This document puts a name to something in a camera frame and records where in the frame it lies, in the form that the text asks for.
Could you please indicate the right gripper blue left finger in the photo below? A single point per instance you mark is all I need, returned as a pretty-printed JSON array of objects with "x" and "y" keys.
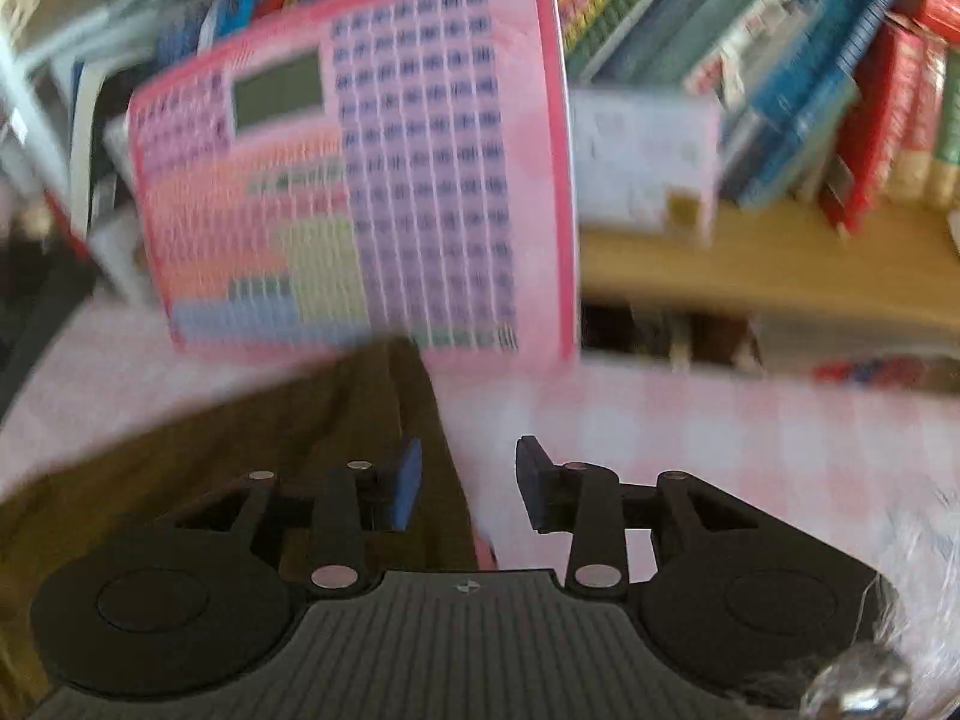
[{"x": 356, "y": 500}]

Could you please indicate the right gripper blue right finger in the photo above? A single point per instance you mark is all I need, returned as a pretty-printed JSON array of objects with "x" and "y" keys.
[{"x": 583, "y": 500}]

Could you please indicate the brown cloth garment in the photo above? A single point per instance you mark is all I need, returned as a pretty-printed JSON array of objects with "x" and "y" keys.
[{"x": 358, "y": 408}]

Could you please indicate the pink checkered desk mat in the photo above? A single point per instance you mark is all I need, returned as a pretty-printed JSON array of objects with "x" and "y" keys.
[{"x": 830, "y": 460}]

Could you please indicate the pink keyboard learning tablet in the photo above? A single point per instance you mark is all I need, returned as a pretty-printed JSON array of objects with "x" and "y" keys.
[{"x": 348, "y": 169}]

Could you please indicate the white card box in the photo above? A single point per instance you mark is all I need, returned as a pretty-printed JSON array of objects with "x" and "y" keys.
[{"x": 646, "y": 160}]

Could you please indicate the wooden bookshelf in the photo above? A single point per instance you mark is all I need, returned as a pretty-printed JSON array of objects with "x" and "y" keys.
[{"x": 901, "y": 266}]

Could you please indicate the red book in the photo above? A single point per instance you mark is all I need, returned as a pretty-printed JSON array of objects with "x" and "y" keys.
[{"x": 872, "y": 132}]

